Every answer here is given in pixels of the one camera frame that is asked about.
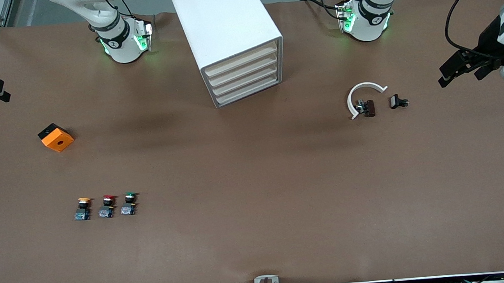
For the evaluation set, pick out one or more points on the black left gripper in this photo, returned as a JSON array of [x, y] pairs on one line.
[[488, 40]]

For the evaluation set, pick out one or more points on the orange box with hole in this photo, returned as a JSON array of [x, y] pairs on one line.
[[58, 141]]

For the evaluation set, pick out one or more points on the red push button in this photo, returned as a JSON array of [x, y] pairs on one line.
[[106, 212]]

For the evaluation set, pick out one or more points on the green push button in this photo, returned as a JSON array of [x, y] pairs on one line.
[[128, 209]]

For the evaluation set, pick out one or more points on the small black clip part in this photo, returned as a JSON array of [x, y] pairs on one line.
[[396, 101]]

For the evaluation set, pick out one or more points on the yellow push button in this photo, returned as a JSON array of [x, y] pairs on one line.
[[82, 214]]

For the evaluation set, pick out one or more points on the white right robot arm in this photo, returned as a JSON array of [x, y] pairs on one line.
[[123, 48]]

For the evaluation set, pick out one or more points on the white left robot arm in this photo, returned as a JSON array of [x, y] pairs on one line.
[[366, 26]]

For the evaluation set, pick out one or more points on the brown table mat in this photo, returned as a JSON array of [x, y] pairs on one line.
[[257, 204]]

